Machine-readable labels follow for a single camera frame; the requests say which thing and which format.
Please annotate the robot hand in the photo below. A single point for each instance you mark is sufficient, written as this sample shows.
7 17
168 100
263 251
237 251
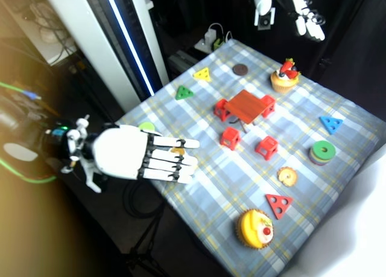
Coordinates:
313 26
120 151

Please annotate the small brown toy table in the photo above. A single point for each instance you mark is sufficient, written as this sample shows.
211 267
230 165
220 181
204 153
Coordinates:
245 106

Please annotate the green round disc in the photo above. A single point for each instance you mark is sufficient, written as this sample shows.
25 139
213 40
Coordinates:
146 126

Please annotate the strawberry toy cupcake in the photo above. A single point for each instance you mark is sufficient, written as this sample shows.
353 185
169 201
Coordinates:
285 81

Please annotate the brown round disc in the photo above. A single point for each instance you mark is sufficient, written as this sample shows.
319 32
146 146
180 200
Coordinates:
240 69

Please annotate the green triangle block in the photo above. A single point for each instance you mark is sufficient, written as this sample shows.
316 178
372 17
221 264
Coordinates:
184 94

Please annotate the green plug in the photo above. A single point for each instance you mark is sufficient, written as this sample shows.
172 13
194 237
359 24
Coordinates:
217 43

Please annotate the blue triangle block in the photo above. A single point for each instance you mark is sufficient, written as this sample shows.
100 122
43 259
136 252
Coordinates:
331 124

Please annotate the white power adapter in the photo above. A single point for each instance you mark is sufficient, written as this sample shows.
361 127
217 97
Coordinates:
209 37

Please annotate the black tripod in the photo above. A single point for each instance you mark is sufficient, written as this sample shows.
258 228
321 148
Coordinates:
141 255

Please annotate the white column with blue stripe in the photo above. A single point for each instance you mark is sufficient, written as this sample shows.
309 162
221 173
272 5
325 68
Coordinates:
90 47

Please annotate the grey metal box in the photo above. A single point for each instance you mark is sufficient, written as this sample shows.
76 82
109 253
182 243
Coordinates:
181 61

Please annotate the yellow triangle block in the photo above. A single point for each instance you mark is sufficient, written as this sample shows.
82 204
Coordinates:
203 75

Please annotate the blue plaid cloth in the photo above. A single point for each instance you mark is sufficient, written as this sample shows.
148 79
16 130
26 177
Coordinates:
241 174

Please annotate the stacked coloured rings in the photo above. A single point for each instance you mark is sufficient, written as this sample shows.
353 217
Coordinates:
315 151

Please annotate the white shelf board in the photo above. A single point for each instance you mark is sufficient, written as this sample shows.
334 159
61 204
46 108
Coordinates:
45 47

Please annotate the yellow fruit toy cupcake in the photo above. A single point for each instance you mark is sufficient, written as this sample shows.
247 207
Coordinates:
251 228

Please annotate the round toy tart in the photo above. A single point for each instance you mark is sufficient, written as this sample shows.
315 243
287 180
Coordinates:
285 177

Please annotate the red triangle block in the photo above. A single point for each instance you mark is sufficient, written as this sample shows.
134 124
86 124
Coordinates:
279 205

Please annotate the white rounded cover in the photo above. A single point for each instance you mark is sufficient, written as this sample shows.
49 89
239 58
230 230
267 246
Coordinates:
362 228

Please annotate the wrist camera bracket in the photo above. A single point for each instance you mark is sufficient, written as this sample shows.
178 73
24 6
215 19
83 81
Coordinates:
92 182

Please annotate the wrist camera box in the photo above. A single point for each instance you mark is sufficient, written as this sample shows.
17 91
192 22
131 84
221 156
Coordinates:
265 22

